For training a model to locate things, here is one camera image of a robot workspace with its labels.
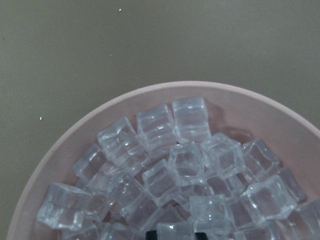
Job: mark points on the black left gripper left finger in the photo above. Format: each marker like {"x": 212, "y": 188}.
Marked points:
{"x": 151, "y": 235}

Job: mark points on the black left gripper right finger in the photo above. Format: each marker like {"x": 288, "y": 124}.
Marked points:
{"x": 201, "y": 236}

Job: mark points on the pink bowl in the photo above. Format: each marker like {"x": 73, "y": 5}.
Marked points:
{"x": 237, "y": 112}

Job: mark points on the pile of clear ice cubes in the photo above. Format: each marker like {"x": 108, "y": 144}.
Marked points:
{"x": 171, "y": 174}

